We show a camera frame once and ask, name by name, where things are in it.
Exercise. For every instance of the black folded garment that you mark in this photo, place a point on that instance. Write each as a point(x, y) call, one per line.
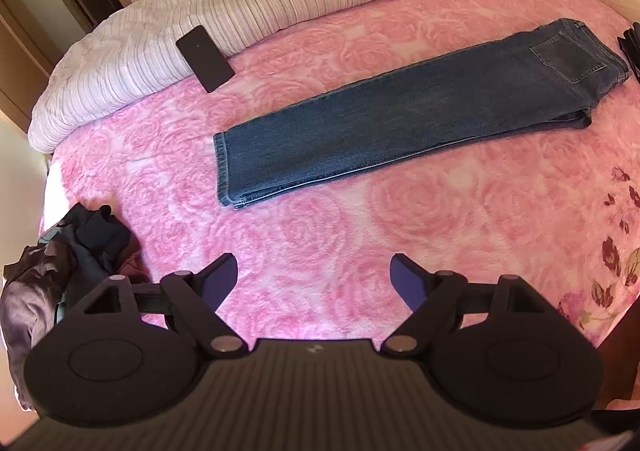
point(632, 48)

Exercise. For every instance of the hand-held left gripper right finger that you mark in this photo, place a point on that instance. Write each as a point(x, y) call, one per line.
point(406, 283)

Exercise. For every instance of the white striped quilt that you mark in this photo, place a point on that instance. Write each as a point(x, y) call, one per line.
point(125, 56)

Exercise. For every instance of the grey teal garment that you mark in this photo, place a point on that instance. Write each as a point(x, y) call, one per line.
point(95, 231)

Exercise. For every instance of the brown garment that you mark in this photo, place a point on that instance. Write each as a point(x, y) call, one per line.
point(30, 301)

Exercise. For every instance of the blue denim jeans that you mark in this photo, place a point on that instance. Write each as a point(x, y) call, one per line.
point(400, 116)

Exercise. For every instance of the dark red garment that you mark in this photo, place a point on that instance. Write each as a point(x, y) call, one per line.
point(135, 263)

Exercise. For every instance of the wooden door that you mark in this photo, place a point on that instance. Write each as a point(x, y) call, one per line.
point(15, 81)

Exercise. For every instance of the black smartphone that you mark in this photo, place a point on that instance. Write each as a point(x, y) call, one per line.
point(205, 58)

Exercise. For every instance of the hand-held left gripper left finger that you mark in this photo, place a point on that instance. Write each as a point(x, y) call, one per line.
point(224, 281)

